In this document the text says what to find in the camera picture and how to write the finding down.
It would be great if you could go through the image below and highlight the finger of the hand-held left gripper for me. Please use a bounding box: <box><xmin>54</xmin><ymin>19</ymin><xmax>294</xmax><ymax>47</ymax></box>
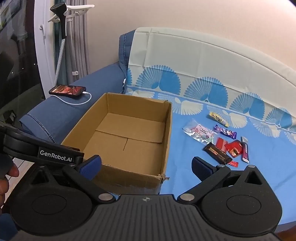
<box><xmin>69</xmin><ymin>148</ymin><xmax>84</xmax><ymax>165</ymax></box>

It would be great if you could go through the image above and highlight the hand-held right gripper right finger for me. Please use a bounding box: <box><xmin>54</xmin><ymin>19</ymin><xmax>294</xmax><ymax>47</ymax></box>
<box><xmin>177</xmin><ymin>156</ymin><xmax>266</xmax><ymax>204</ymax></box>

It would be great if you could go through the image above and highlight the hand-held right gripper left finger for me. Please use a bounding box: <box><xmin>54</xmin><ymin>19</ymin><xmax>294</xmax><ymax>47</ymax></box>
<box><xmin>29</xmin><ymin>155</ymin><xmax>116</xmax><ymax>204</ymax></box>

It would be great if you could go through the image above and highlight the dark brown snack bar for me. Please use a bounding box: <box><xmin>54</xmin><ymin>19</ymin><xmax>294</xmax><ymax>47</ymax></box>
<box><xmin>203</xmin><ymin>142</ymin><xmax>232</xmax><ymax>164</ymax></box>

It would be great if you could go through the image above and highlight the translucent red snack packet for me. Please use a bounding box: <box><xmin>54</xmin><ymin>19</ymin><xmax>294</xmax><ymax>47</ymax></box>
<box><xmin>215</xmin><ymin>137</ymin><xmax>229</xmax><ymax>151</ymax></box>

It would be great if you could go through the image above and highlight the clear bag of candies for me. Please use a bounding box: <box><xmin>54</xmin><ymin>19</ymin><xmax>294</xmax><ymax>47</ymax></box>
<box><xmin>182</xmin><ymin>119</ymin><xmax>215</xmax><ymax>142</ymax></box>

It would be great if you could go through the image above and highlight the red coffee pouch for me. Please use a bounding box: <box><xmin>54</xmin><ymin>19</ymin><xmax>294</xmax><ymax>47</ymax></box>
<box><xmin>225</xmin><ymin>140</ymin><xmax>243</xmax><ymax>158</ymax></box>

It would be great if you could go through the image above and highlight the purple candy bar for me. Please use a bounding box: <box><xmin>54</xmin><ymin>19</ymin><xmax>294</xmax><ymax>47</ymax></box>
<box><xmin>213</xmin><ymin>124</ymin><xmax>238</xmax><ymax>139</ymax></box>

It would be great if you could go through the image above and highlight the magenta stick packet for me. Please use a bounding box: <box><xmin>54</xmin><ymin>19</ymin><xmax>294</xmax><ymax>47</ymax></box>
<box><xmin>241</xmin><ymin>136</ymin><xmax>250</xmax><ymax>163</ymax></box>

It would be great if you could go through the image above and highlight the yellow candy bar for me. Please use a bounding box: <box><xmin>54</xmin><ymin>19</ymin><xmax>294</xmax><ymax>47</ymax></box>
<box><xmin>209</xmin><ymin>112</ymin><xmax>229</xmax><ymax>127</ymax></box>

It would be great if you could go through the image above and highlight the brown cardboard box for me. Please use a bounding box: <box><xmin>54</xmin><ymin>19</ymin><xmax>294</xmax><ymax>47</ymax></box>
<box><xmin>60</xmin><ymin>92</ymin><xmax>173</xmax><ymax>195</ymax></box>

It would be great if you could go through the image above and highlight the person's left hand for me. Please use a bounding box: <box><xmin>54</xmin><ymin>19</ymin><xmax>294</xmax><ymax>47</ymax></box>
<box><xmin>0</xmin><ymin>163</ymin><xmax>19</xmax><ymax>209</ymax></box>

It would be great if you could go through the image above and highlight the blue fan-print sheet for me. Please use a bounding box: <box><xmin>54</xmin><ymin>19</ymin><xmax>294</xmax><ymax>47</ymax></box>
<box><xmin>125</xmin><ymin>27</ymin><xmax>296</xmax><ymax>232</ymax></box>

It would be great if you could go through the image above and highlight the black smartphone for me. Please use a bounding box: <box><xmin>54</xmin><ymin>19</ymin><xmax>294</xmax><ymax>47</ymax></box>
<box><xmin>48</xmin><ymin>85</ymin><xmax>87</xmax><ymax>99</ymax></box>

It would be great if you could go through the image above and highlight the blue fabric sofa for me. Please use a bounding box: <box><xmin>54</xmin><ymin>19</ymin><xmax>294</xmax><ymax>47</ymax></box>
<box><xmin>20</xmin><ymin>29</ymin><xmax>137</xmax><ymax>145</ymax></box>

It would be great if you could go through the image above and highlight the person's blue clothing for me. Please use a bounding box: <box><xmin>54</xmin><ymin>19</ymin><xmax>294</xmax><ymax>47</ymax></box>
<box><xmin>0</xmin><ymin>213</ymin><xmax>18</xmax><ymax>241</ymax></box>

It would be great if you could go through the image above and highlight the grey curtain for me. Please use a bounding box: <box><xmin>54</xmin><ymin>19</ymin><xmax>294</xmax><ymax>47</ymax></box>
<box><xmin>52</xmin><ymin>0</ymin><xmax>90</xmax><ymax>86</ymax></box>

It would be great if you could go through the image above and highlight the white plastic hanger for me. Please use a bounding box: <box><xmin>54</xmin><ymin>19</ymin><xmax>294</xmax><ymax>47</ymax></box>
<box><xmin>48</xmin><ymin>4</ymin><xmax>95</xmax><ymax>24</ymax></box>

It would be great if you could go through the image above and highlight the white charging cable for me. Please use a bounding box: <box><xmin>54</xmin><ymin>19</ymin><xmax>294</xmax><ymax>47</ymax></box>
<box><xmin>55</xmin><ymin>91</ymin><xmax>92</xmax><ymax>106</ymax></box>

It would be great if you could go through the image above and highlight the white door frame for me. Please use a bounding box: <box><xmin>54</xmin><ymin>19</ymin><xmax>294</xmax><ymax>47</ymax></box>
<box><xmin>33</xmin><ymin>0</ymin><xmax>57</xmax><ymax>93</ymax></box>

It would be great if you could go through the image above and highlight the black garment steamer with hose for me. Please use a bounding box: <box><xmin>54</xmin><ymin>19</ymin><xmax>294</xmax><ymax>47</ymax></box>
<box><xmin>50</xmin><ymin>2</ymin><xmax>68</xmax><ymax>88</ymax></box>

